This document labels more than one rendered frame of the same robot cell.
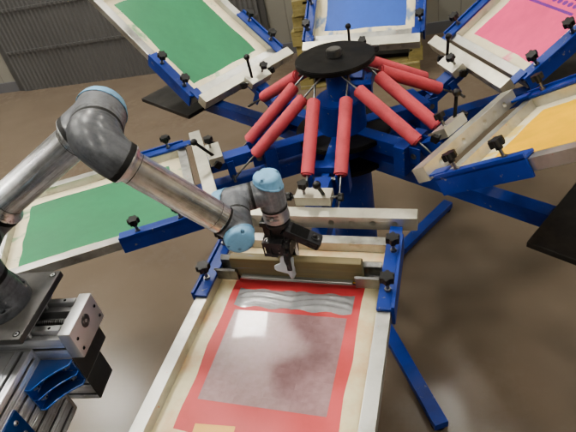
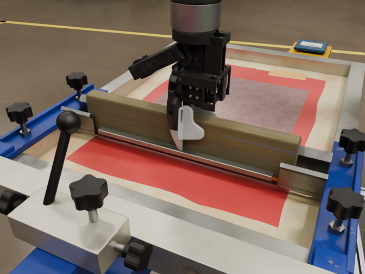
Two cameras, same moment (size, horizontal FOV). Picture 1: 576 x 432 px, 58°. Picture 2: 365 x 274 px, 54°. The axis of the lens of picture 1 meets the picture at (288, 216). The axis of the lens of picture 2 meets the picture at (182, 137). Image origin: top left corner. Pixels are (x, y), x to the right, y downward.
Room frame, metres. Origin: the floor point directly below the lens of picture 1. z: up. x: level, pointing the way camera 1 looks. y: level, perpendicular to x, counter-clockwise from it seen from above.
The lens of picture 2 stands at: (1.68, 0.04, 1.36)
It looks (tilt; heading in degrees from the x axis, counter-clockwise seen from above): 33 degrees down; 183
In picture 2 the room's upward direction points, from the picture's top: straight up
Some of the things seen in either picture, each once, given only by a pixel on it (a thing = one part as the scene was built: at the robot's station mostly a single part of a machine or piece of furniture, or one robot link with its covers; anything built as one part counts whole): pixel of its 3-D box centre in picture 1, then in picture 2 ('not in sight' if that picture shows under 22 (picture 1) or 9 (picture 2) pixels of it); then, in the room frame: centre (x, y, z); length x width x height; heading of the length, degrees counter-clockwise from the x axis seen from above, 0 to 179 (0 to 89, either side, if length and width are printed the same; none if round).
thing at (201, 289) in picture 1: (218, 266); (337, 206); (1.26, 0.26, 0.98); 0.30 x 0.05 x 0.07; 158
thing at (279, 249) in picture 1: (279, 235); (199, 67); (1.14, 0.04, 1.15); 0.09 x 0.08 x 0.12; 68
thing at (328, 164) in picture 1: (343, 130); not in sight; (1.91, -0.31, 0.99); 0.82 x 0.79 x 0.12; 158
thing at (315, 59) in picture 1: (351, 190); not in sight; (1.91, -0.31, 0.68); 0.40 x 0.40 x 1.35
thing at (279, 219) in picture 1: (275, 213); (196, 14); (1.14, 0.03, 1.23); 0.08 x 0.08 x 0.05
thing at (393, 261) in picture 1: (391, 276); (57, 126); (1.05, -0.26, 0.98); 0.30 x 0.05 x 0.07; 158
